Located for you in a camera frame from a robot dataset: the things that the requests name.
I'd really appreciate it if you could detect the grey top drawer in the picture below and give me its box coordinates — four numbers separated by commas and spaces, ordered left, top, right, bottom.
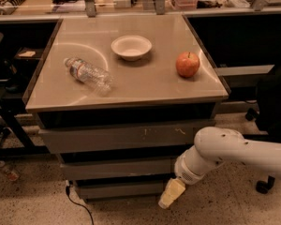
39, 119, 215, 154

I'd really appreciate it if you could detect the grey drawer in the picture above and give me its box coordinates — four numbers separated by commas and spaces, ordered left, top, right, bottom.
39, 119, 215, 154
60, 157, 175, 180
75, 181, 164, 200

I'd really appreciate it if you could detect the clear plastic water bottle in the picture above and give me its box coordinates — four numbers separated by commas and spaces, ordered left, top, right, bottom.
64, 57, 112, 95

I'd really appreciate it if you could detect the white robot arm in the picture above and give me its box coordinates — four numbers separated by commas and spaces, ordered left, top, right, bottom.
158, 127, 281, 209

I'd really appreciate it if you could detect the red apple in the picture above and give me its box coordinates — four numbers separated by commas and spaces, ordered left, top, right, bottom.
175, 52, 200, 78

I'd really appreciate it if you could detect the black coiled spring item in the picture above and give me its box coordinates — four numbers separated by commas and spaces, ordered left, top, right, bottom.
0, 0, 25, 15

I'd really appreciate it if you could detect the black power cable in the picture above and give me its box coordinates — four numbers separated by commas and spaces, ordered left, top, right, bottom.
65, 184, 96, 225

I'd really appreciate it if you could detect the white paper bowl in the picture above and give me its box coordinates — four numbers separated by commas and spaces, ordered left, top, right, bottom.
111, 36, 152, 61

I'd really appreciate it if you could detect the grey drawer cabinet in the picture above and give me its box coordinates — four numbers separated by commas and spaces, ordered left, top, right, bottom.
26, 15, 229, 188

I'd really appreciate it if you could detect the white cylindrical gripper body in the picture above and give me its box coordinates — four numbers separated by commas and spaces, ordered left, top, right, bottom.
174, 146, 223, 185

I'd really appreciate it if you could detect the grey bottom drawer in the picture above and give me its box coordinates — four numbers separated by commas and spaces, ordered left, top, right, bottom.
75, 181, 164, 200

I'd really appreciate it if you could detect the plastic bottle on floor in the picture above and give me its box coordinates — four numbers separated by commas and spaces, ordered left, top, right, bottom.
0, 160, 20, 182

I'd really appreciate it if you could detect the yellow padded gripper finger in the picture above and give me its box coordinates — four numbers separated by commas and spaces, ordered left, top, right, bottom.
158, 178, 185, 209

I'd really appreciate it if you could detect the black office chair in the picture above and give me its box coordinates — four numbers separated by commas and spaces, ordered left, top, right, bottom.
244, 63, 281, 195

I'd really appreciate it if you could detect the black desk frame left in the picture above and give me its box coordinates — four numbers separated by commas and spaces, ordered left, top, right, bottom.
0, 31, 51, 171

